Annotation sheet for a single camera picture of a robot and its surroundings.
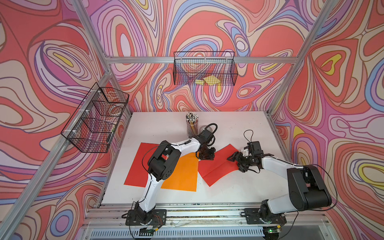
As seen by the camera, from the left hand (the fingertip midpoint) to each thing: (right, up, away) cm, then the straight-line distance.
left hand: (216, 159), depth 93 cm
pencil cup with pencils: (-15, +23, +1) cm, 27 cm away
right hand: (+8, -3, -4) cm, 9 cm away
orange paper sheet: (-19, -9, -6) cm, 22 cm away
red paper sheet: (-3, -5, -5) cm, 8 cm away
